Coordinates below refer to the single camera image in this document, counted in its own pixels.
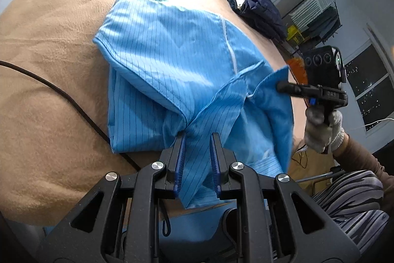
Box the person's striped pants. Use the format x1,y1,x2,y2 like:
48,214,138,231
311,170,388,257

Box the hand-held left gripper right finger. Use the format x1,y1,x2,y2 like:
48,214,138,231
210,133,361,263

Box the brown blanket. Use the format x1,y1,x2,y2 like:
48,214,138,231
0,0,336,227

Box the folded navy puffer jacket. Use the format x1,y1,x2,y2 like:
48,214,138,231
235,0,287,38

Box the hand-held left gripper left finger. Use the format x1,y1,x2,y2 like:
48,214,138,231
40,134,187,263

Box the dark grey hanging jacket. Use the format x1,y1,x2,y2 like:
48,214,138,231
303,6,341,42

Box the person's right forearm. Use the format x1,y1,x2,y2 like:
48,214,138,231
331,134,394,190

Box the person's right hand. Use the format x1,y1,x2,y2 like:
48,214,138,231
303,103,346,154

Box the blue pinstriped work jacket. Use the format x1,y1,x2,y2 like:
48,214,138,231
93,0,294,210

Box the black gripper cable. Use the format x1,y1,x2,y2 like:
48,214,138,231
0,60,142,171

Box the yellow crate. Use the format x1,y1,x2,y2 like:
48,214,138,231
286,25,304,43

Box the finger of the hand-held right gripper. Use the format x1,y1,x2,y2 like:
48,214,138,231
276,81,311,99

